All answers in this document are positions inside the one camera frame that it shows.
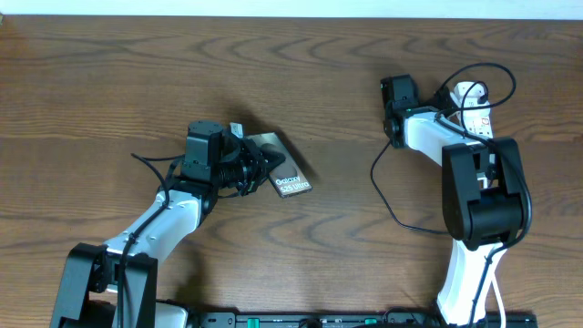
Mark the gold Galaxy smartphone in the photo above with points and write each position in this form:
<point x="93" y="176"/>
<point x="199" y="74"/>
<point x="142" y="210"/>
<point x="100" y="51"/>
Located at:
<point x="287" y="178"/>

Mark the white power strip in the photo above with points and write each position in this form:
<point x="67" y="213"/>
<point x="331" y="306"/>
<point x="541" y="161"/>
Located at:
<point x="472" y="108"/>

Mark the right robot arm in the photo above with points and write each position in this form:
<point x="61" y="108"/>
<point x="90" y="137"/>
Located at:
<point x="486" y="204"/>

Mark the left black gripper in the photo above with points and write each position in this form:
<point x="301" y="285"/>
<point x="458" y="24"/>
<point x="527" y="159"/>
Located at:
<point x="256" y="160"/>

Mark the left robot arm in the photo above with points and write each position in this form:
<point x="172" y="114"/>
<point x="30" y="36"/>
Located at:
<point x="114" y="284"/>

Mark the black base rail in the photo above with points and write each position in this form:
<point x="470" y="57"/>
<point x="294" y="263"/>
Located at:
<point x="391" y="318"/>

